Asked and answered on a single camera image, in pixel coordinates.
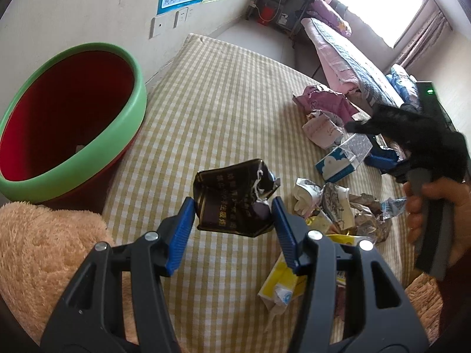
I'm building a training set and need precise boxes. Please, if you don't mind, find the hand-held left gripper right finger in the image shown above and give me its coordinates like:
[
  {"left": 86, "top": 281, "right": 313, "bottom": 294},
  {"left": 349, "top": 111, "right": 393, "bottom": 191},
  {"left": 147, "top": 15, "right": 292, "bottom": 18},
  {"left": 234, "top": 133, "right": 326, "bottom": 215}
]
[{"left": 271, "top": 196, "right": 430, "bottom": 353}]

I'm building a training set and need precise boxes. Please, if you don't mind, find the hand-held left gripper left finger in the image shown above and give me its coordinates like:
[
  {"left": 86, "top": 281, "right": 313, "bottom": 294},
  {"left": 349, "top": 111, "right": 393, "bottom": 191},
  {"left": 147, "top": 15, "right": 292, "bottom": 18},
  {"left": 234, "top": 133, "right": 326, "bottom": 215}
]
[{"left": 40, "top": 197, "right": 197, "bottom": 353}]

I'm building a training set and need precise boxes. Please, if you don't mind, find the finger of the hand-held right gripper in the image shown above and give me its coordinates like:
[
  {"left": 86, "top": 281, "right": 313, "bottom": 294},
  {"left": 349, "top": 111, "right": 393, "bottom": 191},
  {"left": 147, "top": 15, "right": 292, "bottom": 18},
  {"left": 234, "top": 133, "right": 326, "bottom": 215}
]
[
  {"left": 344, "top": 104, "right": 410, "bottom": 137},
  {"left": 364, "top": 147, "right": 412, "bottom": 184}
]

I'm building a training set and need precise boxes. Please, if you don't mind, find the white patterned paper bag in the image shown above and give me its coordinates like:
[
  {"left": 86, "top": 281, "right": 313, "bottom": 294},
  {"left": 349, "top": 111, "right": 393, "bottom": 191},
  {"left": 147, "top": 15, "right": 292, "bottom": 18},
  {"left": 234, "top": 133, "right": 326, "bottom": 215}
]
[{"left": 321, "top": 183, "right": 356, "bottom": 230}]

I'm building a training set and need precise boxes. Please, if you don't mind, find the gold silver wrapper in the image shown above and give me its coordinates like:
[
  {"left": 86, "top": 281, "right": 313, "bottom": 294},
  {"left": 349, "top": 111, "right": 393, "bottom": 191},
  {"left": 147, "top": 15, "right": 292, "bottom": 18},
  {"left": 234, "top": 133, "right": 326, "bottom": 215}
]
[{"left": 348, "top": 192, "right": 394, "bottom": 244}]

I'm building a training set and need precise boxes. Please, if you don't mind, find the black packet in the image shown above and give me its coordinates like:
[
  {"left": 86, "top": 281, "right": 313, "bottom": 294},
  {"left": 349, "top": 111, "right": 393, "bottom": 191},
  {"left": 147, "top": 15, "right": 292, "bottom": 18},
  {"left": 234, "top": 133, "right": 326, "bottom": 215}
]
[{"left": 193, "top": 159, "right": 282, "bottom": 237}]

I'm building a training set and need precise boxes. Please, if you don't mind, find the red bin with green rim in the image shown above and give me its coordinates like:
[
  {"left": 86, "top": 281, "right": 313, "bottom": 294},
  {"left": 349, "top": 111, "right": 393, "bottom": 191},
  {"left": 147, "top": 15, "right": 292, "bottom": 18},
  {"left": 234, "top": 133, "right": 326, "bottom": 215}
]
[{"left": 0, "top": 42, "right": 148, "bottom": 214}]

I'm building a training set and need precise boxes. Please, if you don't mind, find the person's right hand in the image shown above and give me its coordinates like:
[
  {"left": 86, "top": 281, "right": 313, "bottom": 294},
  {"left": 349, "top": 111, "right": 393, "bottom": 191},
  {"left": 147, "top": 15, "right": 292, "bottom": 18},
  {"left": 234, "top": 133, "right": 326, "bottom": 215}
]
[{"left": 403, "top": 178, "right": 471, "bottom": 265}]

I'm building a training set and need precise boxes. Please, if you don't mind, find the blue white patterned duvet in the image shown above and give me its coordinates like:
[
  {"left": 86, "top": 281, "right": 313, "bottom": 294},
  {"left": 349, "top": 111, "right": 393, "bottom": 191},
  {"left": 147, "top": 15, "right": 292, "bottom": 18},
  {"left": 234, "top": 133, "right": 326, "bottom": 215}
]
[{"left": 386, "top": 63, "right": 420, "bottom": 109}]

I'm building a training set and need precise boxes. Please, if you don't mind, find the light blue white wrapper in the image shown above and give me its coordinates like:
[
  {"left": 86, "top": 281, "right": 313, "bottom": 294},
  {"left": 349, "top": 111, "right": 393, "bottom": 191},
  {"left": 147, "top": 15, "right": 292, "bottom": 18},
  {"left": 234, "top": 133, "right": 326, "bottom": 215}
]
[{"left": 381, "top": 197, "right": 407, "bottom": 218}]

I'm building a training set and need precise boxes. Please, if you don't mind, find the yellow white crushed carton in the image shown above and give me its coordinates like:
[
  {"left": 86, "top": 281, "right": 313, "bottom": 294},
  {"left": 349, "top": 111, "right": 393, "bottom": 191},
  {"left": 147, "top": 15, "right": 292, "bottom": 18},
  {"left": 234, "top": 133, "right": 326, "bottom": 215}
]
[{"left": 258, "top": 232, "right": 356, "bottom": 319}]

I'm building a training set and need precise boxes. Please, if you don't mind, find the crumpled pink packet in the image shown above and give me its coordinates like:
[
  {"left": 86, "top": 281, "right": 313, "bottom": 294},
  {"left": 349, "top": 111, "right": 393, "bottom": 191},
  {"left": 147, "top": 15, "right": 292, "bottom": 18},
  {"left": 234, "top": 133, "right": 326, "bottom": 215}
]
[{"left": 292, "top": 84, "right": 357, "bottom": 126}]

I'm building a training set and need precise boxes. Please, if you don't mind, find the blue white cloud-print box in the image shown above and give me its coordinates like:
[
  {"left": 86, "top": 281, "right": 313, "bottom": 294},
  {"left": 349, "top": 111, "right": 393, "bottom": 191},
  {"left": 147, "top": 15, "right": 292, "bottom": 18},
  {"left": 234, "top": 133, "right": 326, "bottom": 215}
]
[{"left": 314, "top": 132, "right": 372, "bottom": 184}]

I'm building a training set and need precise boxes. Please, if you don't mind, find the crushed pink white carton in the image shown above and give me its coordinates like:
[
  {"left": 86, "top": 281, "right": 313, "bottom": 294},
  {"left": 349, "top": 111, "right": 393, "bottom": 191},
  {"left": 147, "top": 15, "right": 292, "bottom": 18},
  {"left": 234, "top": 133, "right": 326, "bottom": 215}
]
[{"left": 302, "top": 109, "right": 348, "bottom": 150}]

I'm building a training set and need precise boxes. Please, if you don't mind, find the bed with plaid quilt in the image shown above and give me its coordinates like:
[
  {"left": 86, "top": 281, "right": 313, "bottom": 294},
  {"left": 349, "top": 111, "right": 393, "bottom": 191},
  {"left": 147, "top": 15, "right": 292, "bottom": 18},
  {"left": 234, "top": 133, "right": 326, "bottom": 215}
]
[{"left": 302, "top": 18, "right": 405, "bottom": 109}]

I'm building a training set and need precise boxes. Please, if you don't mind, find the pink blanket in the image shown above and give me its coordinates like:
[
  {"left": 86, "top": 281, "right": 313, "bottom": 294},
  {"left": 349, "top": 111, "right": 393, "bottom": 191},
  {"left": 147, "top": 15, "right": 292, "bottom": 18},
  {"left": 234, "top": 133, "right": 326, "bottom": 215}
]
[{"left": 301, "top": 18, "right": 363, "bottom": 94}]

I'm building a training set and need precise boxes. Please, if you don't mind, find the mauve curtain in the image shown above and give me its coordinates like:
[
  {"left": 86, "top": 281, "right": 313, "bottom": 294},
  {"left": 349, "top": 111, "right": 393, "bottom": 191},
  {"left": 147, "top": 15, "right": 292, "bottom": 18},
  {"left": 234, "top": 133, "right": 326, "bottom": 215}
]
[{"left": 395, "top": 9, "right": 451, "bottom": 78}]

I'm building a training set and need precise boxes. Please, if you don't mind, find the purple pillow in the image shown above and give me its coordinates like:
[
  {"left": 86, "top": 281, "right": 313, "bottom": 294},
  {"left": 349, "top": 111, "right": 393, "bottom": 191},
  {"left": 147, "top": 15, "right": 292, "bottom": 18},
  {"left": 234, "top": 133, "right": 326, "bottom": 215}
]
[{"left": 311, "top": 0, "right": 352, "bottom": 37}]

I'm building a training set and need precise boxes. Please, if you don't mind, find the dark cloth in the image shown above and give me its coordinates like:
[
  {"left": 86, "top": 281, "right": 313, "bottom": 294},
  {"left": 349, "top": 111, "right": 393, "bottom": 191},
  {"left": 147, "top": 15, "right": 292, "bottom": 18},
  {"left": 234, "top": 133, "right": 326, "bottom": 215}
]
[{"left": 320, "top": 0, "right": 348, "bottom": 13}]

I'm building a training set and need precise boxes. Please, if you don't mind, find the tan plush blanket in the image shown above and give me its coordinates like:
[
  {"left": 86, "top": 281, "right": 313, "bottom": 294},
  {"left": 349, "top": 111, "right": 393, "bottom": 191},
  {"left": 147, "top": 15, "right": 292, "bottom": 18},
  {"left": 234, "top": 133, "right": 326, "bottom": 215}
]
[{"left": 0, "top": 202, "right": 444, "bottom": 350}]

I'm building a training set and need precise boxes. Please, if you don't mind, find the red bucket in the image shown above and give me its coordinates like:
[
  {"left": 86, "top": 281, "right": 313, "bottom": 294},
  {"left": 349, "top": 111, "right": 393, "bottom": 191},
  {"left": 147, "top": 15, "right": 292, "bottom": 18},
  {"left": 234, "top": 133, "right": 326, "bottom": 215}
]
[{"left": 258, "top": 5, "right": 275, "bottom": 26}]

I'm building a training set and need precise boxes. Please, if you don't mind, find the white wall switch plate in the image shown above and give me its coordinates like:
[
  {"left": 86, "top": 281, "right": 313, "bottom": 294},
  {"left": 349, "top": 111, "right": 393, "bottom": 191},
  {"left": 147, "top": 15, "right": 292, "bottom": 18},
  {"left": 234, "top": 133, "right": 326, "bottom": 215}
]
[{"left": 151, "top": 15, "right": 166, "bottom": 39}]

